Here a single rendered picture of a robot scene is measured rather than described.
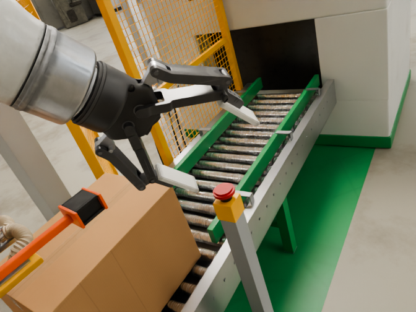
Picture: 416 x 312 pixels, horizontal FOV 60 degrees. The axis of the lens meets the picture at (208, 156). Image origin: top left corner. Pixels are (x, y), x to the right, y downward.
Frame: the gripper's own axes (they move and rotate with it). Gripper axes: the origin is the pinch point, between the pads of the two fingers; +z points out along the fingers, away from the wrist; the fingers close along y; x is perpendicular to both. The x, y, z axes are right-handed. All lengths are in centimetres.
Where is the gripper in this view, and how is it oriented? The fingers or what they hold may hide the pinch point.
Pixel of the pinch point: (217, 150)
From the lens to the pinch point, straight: 51.0
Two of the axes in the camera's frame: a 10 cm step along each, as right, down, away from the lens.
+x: 2.8, 6.5, -7.1
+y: -6.1, 6.9, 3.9
